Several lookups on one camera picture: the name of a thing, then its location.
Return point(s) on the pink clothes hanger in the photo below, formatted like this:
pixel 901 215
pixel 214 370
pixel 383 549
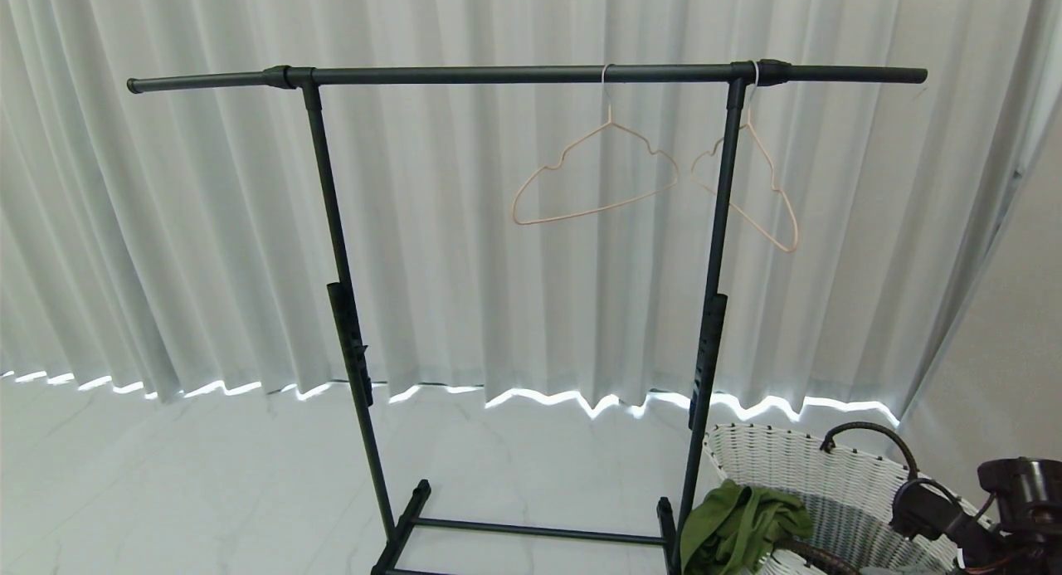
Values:
pixel 795 241
pixel 610 124

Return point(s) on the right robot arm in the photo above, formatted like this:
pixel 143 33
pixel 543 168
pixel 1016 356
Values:
pixel 1020 484

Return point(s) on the black clothes rack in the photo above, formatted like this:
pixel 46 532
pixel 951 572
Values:
pixel 498 74

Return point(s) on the white laundry basket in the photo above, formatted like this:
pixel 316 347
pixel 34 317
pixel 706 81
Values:
pixel 788 459

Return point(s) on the green garment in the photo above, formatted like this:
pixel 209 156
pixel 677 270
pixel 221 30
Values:
pixel 738 525

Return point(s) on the white curtain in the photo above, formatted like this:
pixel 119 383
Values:
pixel 207 226

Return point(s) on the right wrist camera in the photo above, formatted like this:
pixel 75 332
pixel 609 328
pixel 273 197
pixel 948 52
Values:
pixel 921 513

